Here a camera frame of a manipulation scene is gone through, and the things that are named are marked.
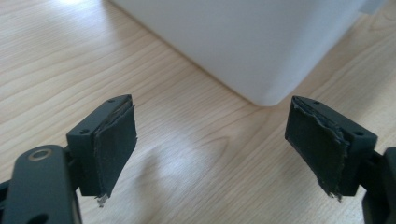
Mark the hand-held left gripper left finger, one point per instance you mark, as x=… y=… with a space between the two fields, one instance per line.
x=106 y=146

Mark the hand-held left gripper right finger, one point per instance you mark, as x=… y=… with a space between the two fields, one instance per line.
x=323 y=146

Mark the white plastic box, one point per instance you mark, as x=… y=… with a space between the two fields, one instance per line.
x=249 y=43

